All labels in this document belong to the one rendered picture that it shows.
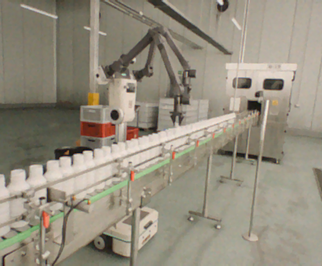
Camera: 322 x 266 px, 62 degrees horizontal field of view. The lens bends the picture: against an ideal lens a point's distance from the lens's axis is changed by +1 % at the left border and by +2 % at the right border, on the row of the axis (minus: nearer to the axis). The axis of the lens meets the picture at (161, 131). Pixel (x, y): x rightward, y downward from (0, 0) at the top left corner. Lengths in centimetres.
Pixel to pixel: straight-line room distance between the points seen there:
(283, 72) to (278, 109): 75
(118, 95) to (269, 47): 994
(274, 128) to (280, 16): 667
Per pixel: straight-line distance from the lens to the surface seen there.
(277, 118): 610
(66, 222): 91
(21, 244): 91
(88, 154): 107
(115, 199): 121
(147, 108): 880
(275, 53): 1173
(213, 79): 1202
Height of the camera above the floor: 143
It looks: 9 degrees down
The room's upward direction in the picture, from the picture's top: 4 degrees clockwise
